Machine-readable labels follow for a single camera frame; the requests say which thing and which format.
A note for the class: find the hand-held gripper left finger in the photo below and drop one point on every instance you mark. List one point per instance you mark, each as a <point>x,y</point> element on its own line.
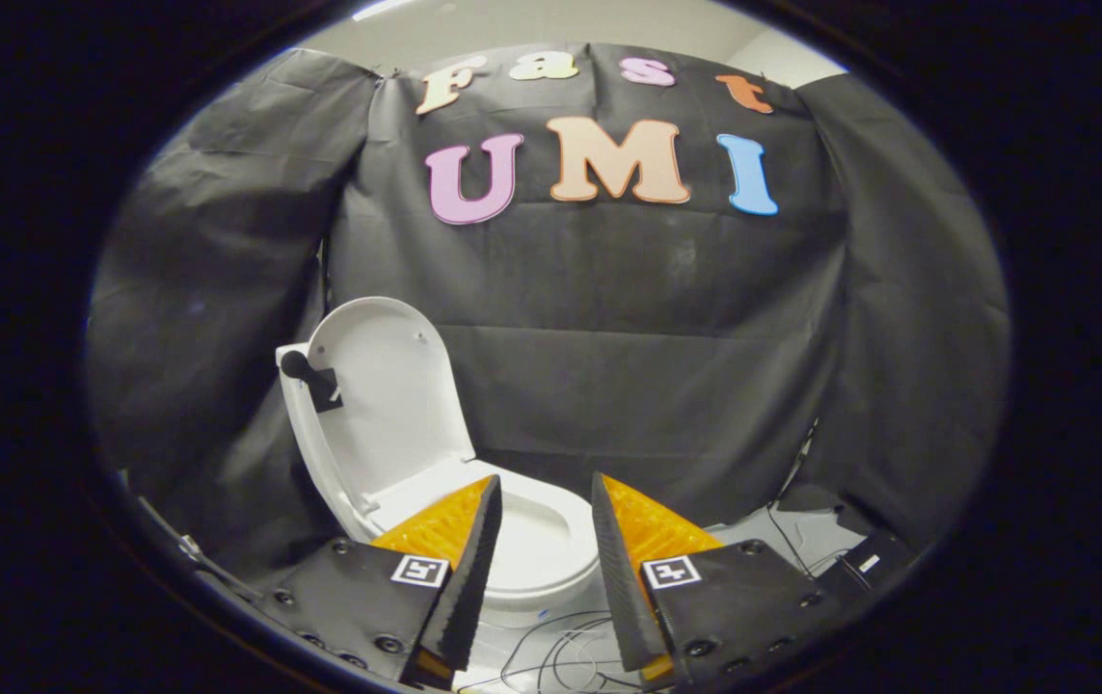
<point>473,578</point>

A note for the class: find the white toilet seat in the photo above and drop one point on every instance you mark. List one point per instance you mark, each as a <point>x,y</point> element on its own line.
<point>581,554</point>

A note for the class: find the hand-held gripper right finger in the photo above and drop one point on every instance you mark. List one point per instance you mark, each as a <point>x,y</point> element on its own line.
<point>618,588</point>

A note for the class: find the black backdrop cloth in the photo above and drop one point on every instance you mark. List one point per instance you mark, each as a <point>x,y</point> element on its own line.
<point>657,337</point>

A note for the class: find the black box with white label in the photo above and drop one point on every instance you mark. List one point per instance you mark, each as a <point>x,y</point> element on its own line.
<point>883,559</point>

